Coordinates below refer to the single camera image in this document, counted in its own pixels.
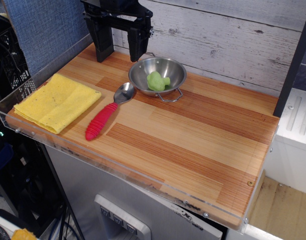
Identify green toy vegetable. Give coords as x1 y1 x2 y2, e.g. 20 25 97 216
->
147 71 170 92

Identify stainless toy fridge cabinet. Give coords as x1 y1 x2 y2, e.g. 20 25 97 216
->
46 146 227 240

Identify red handled metal spoon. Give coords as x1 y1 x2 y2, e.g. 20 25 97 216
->
85 82 136 141

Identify black vertical post right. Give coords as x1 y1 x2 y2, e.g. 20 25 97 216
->
273 21 306 118

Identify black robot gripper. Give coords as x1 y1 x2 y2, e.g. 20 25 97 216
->
82 0 153 63

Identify yellow folded towel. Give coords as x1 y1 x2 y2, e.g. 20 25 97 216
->
14 73 102 134

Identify yellow object bottom left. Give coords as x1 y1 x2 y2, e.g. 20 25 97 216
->
11 229 37 240

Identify clear acrylic table guard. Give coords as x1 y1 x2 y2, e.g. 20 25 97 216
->
0 44 278 231

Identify small steel bowl with handles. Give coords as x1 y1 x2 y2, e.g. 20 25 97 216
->
128 56 187 103

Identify black plastic crate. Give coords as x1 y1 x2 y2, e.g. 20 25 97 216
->
0 13 31 99

